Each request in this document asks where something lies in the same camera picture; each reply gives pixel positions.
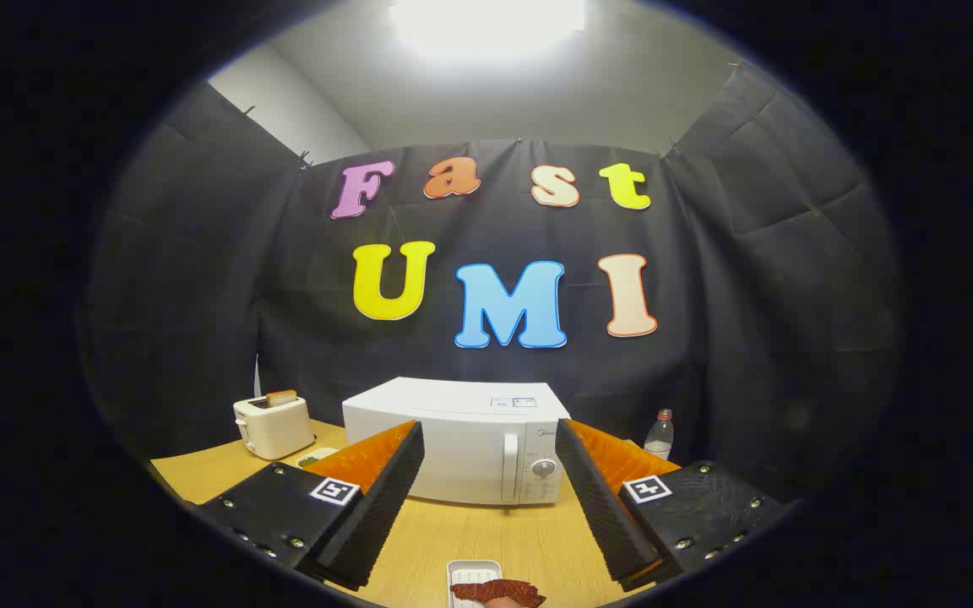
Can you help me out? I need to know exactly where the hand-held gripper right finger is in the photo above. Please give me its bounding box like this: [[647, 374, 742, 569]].
[[555, 418, 793, 592]]

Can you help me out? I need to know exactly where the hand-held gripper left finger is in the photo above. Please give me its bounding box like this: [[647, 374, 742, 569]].
[[197, 420, 426, 592]]

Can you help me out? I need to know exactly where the white toaster oven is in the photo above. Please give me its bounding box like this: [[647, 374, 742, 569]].
[[342, 377, 573, 508]]

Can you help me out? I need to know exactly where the red meat piece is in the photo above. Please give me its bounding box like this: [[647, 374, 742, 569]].
[[451, 579, 547, 608]]

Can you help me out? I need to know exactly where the white bread toaster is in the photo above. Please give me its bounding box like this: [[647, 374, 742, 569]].
[[233, 394, 317, 461]]

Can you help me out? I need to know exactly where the clear plastic bottle red label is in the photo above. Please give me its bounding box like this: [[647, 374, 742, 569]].
[[644, 409, 675, 462]]

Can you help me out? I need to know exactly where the white plastic tray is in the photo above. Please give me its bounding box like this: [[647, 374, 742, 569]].
[[446, 559, 504, 608]]

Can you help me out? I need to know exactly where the ceiling light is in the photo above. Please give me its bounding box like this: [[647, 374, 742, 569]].
[[389, 0, 586, 62]]

